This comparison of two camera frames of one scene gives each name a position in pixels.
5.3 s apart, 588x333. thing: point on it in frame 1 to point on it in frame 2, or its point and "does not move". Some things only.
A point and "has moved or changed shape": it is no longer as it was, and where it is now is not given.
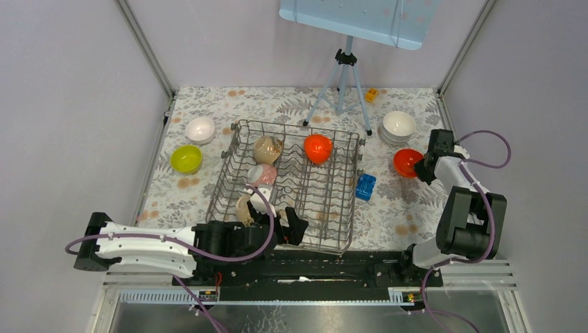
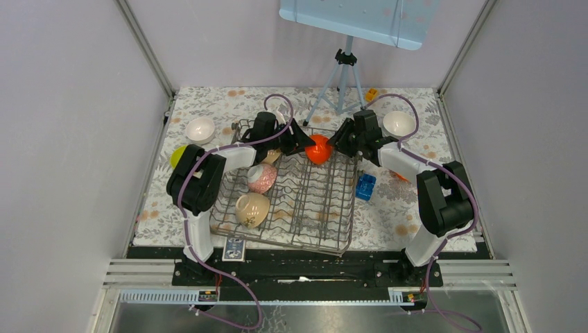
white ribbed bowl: (398, 125) does not move
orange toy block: (371, 94) does not move
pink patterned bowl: (261, 174) does not move
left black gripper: (296, 228) to (297, 141)
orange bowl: (318, 148) does not move
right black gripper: (421, 174) to (340, 138)
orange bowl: (404, 159) has moved or changed shape
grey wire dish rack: (313, 172) does not move
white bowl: (200, 130) does not move
